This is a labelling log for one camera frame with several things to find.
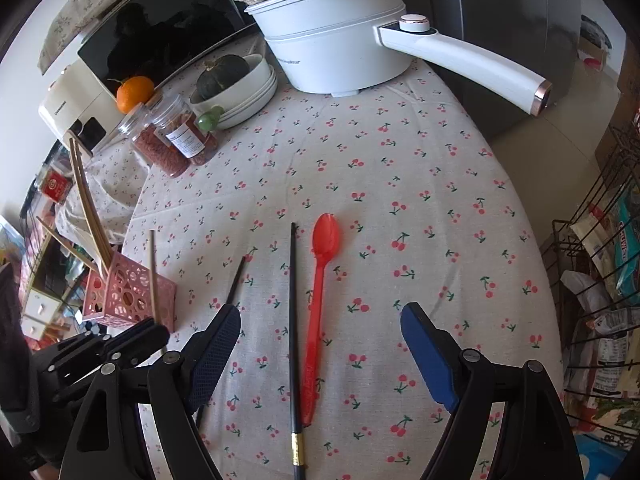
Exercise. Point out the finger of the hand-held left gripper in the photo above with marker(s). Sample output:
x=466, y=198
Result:
x=150, y=342
x=135, y=330

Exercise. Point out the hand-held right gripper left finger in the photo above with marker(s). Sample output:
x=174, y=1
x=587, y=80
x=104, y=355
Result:
x=215, y=345

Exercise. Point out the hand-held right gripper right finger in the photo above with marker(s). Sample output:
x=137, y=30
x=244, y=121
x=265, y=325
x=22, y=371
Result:
x=430, y=355

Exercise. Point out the pink perforated plastic basket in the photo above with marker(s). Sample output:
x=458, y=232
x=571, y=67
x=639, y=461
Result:
x=130, y=290

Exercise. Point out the wooden chopstick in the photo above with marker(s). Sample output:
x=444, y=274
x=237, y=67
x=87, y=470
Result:
x=65, y=244
x=153, y=270
x=95, y=205

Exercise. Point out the black chopstick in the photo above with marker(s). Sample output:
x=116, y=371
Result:
x=293, y=310
x=236, y=280

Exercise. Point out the red plastic spoon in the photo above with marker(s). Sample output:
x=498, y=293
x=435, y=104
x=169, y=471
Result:
x=326, y=235

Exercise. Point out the person's left forearm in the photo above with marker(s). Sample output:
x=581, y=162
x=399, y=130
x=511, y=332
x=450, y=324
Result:
x=12, y=335

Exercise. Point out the white small drawer unit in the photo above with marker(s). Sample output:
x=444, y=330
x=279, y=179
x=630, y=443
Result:
x=40, y=310

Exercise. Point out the cherry print tablecloth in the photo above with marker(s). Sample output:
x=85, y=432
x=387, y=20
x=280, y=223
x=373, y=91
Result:
x=400, y=185

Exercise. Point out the tall jar red spice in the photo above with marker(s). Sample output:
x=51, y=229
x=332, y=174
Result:
x=160, y=152

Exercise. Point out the printed snack bags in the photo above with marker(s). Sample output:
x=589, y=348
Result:
x=610, y=355

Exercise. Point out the blue bag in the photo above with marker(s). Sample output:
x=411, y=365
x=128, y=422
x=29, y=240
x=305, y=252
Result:
x=595, y=455

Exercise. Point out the labelled jar of dried fruit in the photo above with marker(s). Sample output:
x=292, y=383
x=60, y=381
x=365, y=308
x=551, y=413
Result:
x=187, y=140

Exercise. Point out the white snack bag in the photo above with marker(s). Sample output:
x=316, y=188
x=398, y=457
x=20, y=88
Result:
x=595, y=240

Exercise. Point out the glass jar with red fruits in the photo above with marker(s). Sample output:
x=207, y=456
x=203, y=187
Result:
x=125, y=125

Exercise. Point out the teal snack packet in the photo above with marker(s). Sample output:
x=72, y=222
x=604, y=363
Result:
x=627, y=240

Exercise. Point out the orange with stem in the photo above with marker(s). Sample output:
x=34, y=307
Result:
x=134, y=92

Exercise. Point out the cream air fryer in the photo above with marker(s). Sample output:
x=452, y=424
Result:
x=65, y=100

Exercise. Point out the white bowls with green knob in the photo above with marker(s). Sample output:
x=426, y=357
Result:
x=255, y=90

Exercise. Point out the dark green squash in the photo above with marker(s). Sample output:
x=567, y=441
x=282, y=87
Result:
x=220, y=77

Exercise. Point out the black microwave oven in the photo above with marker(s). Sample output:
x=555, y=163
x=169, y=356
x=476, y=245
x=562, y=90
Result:
x=165, y=25

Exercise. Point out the white electric pot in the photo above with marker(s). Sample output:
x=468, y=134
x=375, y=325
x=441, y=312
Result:
x=340, y=55

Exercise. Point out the grey refrigerator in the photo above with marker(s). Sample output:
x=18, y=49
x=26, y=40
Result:
x=500, y=10

